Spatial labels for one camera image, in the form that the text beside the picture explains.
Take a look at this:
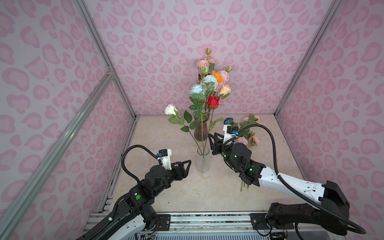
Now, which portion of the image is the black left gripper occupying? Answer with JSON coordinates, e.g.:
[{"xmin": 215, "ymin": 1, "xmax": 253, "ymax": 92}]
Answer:
[{"xmin": 152, "ymin": 158, "xmax": 191, "ymax": 198}]

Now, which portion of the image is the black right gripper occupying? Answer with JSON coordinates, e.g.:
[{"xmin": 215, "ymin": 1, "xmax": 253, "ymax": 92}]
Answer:
[{"xmin": 207, "ymin": 132, "xmax": 242, "ymax": 172}]

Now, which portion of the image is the tall clear ribbed glass vase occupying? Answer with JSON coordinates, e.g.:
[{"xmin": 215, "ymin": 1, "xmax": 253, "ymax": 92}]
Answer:
[{"xmin": 196, "ymin": 147, "xmax": 211, "ymax": 173}]

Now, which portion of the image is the pink ribbed glass vase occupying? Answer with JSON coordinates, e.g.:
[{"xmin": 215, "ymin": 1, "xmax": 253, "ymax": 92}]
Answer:
[{"xmin": 194, "ymin": 118, "xmax": 209, "ymax": 142}]

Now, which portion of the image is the large pink rose spray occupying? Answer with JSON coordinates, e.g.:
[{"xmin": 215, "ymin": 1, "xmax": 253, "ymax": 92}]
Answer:
[{"xmin": 239, "ymin": 114, "xmax": 261, "ymax": 140}]

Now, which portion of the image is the red rose stem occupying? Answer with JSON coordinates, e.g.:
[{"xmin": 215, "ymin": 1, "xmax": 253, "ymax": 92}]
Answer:
[{"xmin": 203, "ymin": 95, "xmax": 224, "ymax": 151}]

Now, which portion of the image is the light blue flower spray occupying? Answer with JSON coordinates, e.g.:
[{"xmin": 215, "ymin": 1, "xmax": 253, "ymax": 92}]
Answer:
[{"xmin": 189, "ymin": 67, "xmax": 219, "ymax": 151}]

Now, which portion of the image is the peach rose stem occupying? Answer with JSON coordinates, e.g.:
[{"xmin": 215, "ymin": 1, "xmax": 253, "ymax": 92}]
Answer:
[{"xmin": 219, "ymin": 85, "xmax": 232, "ymax": 100}]

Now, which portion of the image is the white rose spray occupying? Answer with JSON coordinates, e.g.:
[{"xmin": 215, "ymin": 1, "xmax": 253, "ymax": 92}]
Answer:
[{"xmin": 164, "ymin": 104, "xmax": 205, "ymax": 154}]

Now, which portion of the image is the orange flower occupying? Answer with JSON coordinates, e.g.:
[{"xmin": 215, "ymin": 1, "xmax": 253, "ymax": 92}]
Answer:
[{"xmin": 211, "ymin": 72, "xmax": 223, "ymax": 83}]

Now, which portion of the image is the pink peony flower spray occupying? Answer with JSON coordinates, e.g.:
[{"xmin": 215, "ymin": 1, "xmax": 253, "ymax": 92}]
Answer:
[{"xmin": 218, "ymin": 66, "xmax": 232, "ymax": 87}]

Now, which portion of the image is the pink rose bud spray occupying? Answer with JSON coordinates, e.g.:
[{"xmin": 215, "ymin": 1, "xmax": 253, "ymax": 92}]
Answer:
[{"xmin": 196, "ymin": 48, "xmax": 215, "ymax": 70}]

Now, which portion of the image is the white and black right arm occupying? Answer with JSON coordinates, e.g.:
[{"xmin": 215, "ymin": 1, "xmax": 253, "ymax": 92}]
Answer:
[{"xmin": 209, "ymin": 133, "xmax": 350, "ymax": 236}]

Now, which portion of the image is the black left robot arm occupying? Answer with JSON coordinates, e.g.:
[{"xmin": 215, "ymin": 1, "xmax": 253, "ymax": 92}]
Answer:
[{"xmin": 78, "ymin": 160, "xmax": 192, "ymax": 240}]

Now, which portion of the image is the pile of green flower stems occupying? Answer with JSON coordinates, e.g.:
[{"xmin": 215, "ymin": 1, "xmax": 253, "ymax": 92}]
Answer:
[{"xmin": 240, "ymin": 180, "xmax": 250, "ymax": 192}]

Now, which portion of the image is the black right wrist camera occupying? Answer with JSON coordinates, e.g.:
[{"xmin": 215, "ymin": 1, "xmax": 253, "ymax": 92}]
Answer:
[{"xmin": 223, "ymin": 125, "xmax": 239, "ymax": 146}]

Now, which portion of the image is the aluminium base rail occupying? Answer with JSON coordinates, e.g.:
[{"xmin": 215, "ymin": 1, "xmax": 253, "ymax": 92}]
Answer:
[{"xmin": 82, "ymin": 209, "xmax": 340, "ymax": 240}]

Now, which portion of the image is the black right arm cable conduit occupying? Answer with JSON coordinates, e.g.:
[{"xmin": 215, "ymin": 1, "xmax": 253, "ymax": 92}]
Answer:
[{"xmin": 236, "ymin": 123, "xmax": 367, "ymax": 235}]

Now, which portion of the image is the aluminium frame post right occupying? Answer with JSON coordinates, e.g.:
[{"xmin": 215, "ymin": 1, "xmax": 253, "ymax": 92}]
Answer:
[{"xmin": 274, "ymin": 0, "xmax": 345, "ymax": 119}]

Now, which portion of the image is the aluminium frame corner post left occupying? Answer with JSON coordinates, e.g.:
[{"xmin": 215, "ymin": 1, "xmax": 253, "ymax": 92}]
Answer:
[{"xmin": 73, "ymin": 0, "xmax": 137, "ymax": 120}]

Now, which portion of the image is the aluminium diagonal frame bar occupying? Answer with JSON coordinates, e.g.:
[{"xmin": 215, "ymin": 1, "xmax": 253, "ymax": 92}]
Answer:
[{"xmin": 1, "ymin": 71, "xmax": 115, "ymax": 240}]

